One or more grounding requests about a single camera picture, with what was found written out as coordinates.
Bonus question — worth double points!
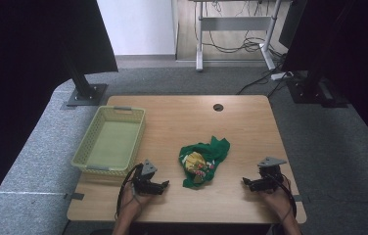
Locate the bundle of black cables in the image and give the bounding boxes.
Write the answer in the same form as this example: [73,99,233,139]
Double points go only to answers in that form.
[201,0,288,55]

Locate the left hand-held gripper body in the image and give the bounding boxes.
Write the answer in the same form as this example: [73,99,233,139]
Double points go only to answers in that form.
[132,159,161,196]

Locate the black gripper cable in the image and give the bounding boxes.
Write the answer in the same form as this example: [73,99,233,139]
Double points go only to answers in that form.
[115,163,145,220]
[263,171,299,227]

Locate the person's right hand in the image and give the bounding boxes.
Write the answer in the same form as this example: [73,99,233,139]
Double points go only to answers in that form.
[259,181,294,219]

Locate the yellow-green plastic basket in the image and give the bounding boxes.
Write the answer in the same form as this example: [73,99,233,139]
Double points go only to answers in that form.
[70,105,147,177]

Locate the white power strip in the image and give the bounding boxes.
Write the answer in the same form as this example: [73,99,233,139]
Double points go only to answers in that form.
[270,70,295,82]

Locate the black curtain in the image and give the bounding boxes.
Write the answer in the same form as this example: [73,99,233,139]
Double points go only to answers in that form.
[281,0,368,159]
[0,0,119,227]

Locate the person's left hand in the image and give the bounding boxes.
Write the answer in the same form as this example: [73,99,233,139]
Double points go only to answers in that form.
[118,181,157,217]

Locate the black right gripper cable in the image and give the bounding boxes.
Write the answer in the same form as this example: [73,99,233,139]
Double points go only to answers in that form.
[263,171,299,227]

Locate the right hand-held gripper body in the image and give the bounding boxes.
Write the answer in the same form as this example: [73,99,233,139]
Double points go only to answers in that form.
[252,156,288,193]

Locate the green printed t-shirt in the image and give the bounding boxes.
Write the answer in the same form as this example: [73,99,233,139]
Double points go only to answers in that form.
[178,135,231,190]

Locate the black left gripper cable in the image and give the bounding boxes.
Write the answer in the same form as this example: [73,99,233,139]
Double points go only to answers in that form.
[115,163,145,220]

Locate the white desk frame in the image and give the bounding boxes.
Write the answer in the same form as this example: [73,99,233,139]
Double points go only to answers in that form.
[188,0,286,72]

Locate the black metal stand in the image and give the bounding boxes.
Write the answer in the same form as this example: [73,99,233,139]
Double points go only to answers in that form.
[285,63,350,109]
[62,55,109,110]

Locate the black floor cable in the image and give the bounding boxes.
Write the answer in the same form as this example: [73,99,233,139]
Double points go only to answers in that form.
[235,53,289,99]

